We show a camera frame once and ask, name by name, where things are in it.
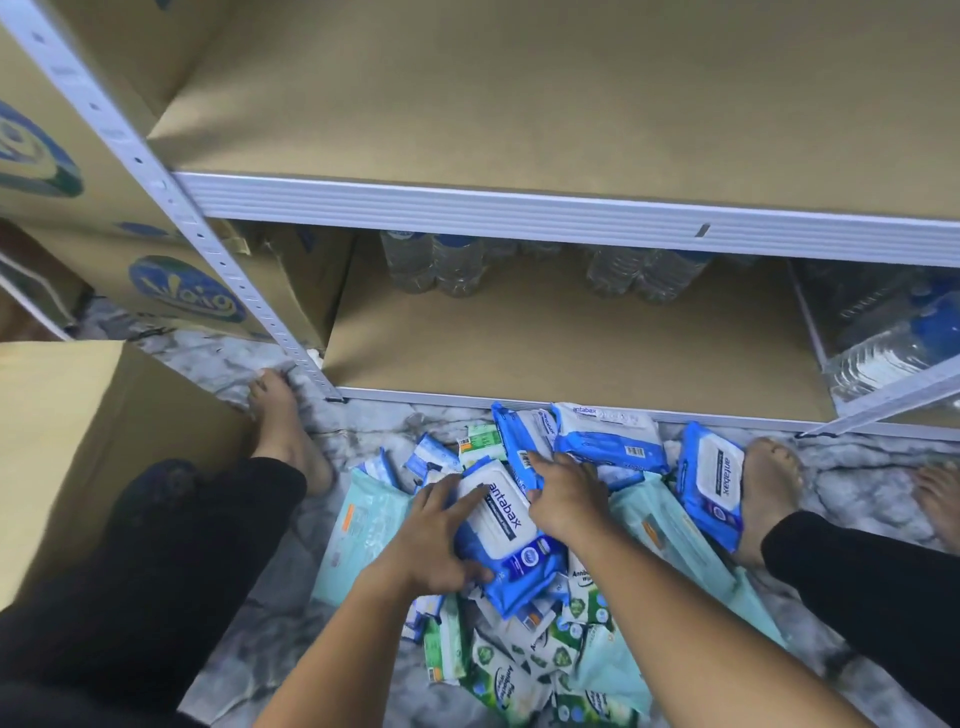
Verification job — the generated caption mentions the plain cardboard box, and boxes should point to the plain cardboard box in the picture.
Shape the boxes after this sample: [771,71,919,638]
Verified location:
[0,342,257,609]

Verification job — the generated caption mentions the person's left forearm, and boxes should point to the person's left forearm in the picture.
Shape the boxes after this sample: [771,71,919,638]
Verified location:
[255,577,452,728]

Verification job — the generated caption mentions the person's left foot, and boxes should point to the person's left foot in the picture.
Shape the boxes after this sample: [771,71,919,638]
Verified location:
[247,370,335,497]

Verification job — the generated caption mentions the person's left hand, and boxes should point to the person's left hand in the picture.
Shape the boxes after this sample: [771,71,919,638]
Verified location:
[364,472,497,599]

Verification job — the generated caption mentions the person's right leg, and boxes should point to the person's right leg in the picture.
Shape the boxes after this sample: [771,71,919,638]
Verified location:
[762,510,960,728]

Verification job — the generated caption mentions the person's right hand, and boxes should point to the person's right hand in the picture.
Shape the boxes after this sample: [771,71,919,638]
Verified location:
[525,450,617,549]

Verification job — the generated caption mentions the person's right forearm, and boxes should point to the person's right forearm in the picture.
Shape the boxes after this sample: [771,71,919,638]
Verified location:
[562,517,872,728]

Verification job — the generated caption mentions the grey metal shelf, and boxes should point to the grey metal shelf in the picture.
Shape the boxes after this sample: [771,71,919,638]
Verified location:
[0,0,960,440]

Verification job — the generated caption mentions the water bottles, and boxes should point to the water bottles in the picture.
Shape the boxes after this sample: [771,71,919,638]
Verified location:
[795,262,960,422]

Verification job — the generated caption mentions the pile of wipes packets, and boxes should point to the pile of wipes packets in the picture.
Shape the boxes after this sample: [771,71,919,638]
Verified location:
[307,397,789,728]

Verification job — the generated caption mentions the person's foot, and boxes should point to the person's foot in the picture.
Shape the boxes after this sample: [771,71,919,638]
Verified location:
[912,462,960,554]
[735,438,807,569]
[247,370,335,497]

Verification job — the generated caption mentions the person's right foot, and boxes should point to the person's right foot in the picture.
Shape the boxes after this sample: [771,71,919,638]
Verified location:
[735,438,807,569]

